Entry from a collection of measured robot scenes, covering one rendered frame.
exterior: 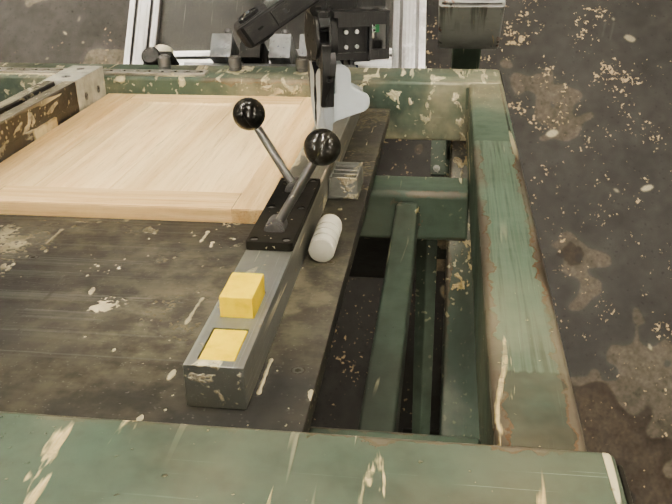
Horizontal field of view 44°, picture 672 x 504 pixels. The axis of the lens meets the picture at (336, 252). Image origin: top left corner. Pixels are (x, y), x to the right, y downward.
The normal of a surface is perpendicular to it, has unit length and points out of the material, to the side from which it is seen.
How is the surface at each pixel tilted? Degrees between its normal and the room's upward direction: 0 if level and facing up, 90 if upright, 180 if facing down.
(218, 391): 38
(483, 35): 90
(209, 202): 53
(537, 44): 0
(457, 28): 90
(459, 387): 0
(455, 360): 0
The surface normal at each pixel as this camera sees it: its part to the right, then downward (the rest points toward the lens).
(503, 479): -0.01, -0.91
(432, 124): -0.13, 0.41
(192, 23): -0.11, -0.22
